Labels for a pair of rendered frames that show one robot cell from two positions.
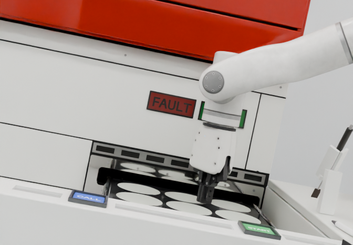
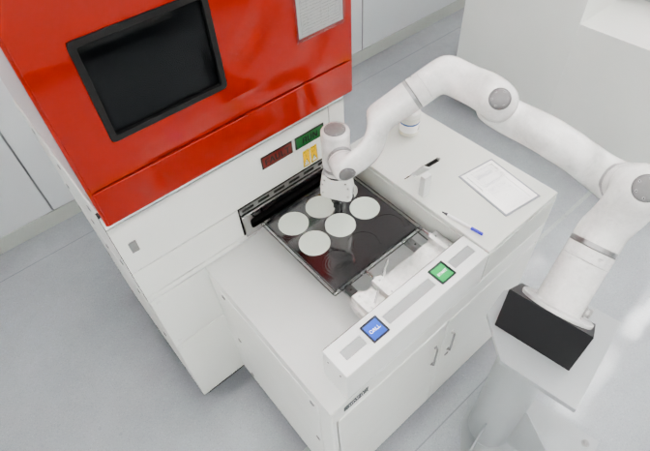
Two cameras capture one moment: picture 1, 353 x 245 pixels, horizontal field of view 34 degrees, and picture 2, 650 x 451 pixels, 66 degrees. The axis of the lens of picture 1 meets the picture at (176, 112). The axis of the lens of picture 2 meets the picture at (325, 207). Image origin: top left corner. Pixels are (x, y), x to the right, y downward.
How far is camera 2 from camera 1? 1.17 m
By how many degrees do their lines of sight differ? 53
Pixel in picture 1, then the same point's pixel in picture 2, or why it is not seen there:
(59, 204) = (377, 351)
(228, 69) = (356, 165)
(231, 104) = not seen: hidden behind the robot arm
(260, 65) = (375, 150)
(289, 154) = not seen: outside the picture
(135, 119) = (258, 179)
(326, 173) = (424, 179)
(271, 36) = (333, 77)
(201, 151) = (332, 191)
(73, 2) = (192, 159)
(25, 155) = (200, 249)
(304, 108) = not seen: outside the picture
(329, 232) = (447, 223)
